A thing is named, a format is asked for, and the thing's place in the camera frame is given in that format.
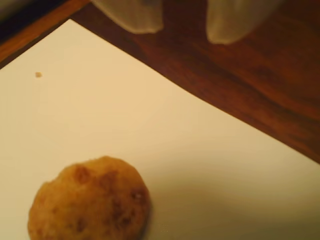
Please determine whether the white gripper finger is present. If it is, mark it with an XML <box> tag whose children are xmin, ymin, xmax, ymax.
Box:
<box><xmin>205</xmin><ymin>0</ymin><xmax>277</xmax><ymax>46</ymax></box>
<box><xmin>89</xmin><ymin>0</ymin><xmax>164</xmax><ymax>35</ymax></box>

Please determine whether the large dark panel box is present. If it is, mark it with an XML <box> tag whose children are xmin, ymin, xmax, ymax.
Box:
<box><xmin>0</xmin><ymin>0</ymin><xmax>86</xmax><ymax>43</ymax></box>

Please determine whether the white paper sheet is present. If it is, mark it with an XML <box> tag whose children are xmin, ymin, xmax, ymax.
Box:
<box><xmin>0</xmin><ymin>18</ymin><xmax>320</xmax><ymax>240</ymax></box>

